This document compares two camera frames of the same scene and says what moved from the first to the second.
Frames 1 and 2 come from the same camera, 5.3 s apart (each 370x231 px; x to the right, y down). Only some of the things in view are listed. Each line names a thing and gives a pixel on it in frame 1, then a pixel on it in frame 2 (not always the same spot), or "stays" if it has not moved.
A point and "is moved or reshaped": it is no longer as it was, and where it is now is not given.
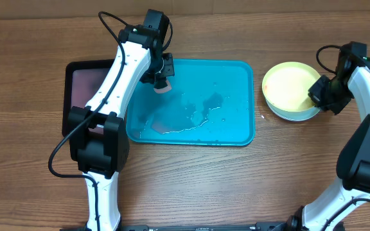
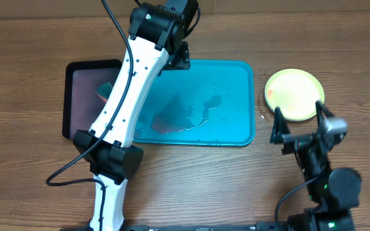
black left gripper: (169, 72) -> (180, 59)
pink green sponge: (163, 90) is moved or reshaped
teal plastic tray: (210, 102) stays
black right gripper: (334, 106) -> (299, 141)
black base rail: (261, 226) stays
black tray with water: (81, 81) stays
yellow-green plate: (286, 86) is moved or reshaped
